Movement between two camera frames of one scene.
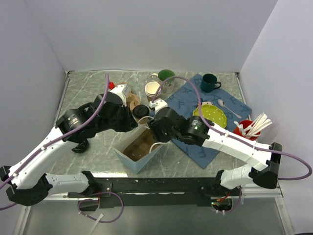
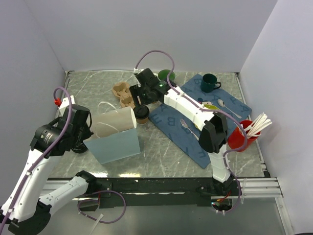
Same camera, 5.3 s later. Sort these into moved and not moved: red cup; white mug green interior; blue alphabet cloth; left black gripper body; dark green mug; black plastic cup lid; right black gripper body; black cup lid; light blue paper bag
Moved: light blue paper bag; left black gripper body; right black gripper body
Not moved: blue alphabet cloth; black plastic cup lid; black cup lid; red cup; white mug green interior; dark green mug
